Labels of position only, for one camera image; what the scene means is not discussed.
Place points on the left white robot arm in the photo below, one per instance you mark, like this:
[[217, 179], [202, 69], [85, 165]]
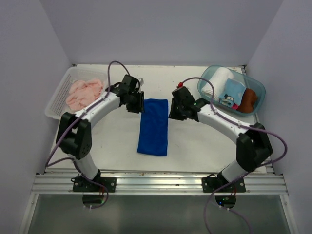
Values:
[[74, 136]]

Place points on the brown rolled towel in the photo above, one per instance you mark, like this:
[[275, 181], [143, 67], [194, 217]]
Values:
[[248, 101]]

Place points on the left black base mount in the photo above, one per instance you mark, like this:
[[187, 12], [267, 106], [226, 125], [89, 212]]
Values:
[[81, 185]]

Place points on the light blue cartoon towel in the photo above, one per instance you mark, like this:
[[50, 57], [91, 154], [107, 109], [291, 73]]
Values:
[[232, 94]]

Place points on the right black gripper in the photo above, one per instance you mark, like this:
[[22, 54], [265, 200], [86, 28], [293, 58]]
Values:
[[172, 114]]

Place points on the pink towel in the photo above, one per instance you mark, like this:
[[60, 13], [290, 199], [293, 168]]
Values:
[[83, 93]]

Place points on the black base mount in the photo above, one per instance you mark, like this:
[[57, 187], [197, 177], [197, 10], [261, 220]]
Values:
[[212, 182], [81, 185]]

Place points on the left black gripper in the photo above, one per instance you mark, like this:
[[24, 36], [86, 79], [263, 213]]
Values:
[[139, 107]]

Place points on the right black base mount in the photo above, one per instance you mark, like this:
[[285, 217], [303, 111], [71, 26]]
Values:
[[212, 182]]

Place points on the white plastic basket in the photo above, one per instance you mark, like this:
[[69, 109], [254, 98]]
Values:
[[57, 104]]

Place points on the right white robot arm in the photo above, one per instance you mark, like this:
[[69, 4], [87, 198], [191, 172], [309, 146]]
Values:
[[253, 146]]

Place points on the teal transparent plastic tub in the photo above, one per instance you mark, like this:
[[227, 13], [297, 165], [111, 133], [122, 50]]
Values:
[[248, 83]]

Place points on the white rolled towel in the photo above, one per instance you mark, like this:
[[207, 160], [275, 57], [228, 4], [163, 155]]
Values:
[[218, 77]]

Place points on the aluminium rail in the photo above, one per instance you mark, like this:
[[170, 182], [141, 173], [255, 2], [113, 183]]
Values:
[[58, 181]]

